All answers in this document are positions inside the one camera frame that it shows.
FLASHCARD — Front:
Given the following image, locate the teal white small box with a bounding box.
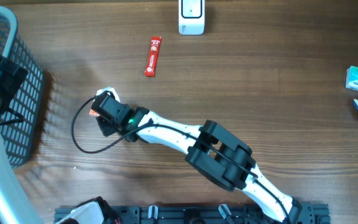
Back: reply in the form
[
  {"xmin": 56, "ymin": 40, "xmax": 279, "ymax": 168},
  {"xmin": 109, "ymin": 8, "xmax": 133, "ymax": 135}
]
[{"xmin": 346, "ymin": 66, "xmax": 358, "ymax": 91}]

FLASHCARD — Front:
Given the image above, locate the red coffee stick sachet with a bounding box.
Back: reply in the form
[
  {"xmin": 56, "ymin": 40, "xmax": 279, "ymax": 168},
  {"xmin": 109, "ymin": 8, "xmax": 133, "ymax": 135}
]
[{"xmin": 144, "ymin": 36, "xmax": 162, "ymax": 77}]

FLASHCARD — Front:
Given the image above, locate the grey plastic shopping basket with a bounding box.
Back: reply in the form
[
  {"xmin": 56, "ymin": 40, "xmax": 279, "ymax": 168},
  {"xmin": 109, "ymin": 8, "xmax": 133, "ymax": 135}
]
[{"xmin": 0, "ymin": 6, "xmax": 45, "ymax": 169}]

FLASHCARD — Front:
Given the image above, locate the right black cable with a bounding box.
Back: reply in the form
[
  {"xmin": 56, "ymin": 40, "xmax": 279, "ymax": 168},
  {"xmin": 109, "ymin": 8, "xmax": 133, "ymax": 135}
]
[{"xmin": 70, "ymin": 95, "xmax": 291, "ymax": 224}]

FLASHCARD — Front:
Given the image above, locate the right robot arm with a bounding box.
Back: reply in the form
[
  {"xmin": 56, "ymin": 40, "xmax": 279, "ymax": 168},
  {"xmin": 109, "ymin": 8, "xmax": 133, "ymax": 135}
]
[{"xmin": 91, "ymin": 91, "xmax": 303, "ymax": 223}]

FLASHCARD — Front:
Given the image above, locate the white barcode scanner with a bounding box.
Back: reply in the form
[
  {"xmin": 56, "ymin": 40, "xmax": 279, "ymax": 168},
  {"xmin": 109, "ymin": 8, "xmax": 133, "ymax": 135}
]
[{"xmin": 178, "ymin": 0, "xmax": 205, "ymax": 35}]

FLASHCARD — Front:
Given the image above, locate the orange juice carton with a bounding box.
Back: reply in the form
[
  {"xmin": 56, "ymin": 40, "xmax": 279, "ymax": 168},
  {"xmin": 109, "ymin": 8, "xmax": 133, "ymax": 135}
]
[{"xmin": 89, "ymin": 110, "xmax": 99, "ymax": 118}]

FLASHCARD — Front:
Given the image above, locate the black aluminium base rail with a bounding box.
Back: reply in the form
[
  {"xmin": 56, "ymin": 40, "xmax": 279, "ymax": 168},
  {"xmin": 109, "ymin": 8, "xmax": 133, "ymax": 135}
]
[{"xmin": 53, "ymin": 203, "xmax": 332, "ymax": 224}]

